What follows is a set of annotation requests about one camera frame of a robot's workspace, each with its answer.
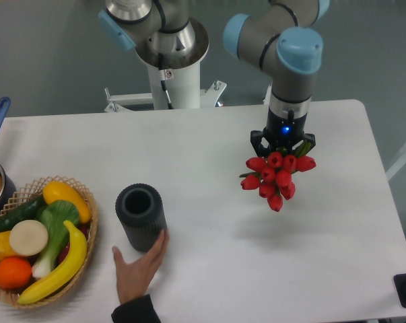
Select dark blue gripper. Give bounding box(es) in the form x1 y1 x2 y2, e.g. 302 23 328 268
250 110 316 157

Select red tulip bouquet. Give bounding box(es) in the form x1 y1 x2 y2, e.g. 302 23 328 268
239 148 316 212

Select dark grey ribbed vase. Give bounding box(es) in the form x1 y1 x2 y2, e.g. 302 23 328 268
115 183 167 252

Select black sleeved forearm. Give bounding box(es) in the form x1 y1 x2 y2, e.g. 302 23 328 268
111 295 161 323

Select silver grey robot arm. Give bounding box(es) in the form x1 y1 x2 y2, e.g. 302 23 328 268
98 1 329 157

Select bare human hand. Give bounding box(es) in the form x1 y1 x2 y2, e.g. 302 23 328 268
112 229 170 305

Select red fruit in basket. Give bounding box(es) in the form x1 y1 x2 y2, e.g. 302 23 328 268
57 224 89 265

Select yellow squash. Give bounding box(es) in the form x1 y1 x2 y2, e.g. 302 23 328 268
42 181 92 224

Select yellow banana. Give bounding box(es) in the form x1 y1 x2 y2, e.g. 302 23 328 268
18 220 88 305

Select green bok choy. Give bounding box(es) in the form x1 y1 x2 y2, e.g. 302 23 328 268
32 200 80 279

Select woven wicker basket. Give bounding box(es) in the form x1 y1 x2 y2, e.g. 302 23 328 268
0 176 98 309

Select dark green cucumber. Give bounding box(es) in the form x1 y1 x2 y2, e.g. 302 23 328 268
0 195 46 233

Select beige round disc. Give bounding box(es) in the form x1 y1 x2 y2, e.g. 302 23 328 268
9 220 48 256

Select orange fruit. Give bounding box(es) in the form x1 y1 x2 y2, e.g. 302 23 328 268
0 256 32 289

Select yellow bell pepper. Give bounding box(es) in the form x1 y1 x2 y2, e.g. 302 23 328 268
0 231 18 261

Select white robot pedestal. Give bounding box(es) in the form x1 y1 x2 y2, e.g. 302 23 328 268
104 62 227 112

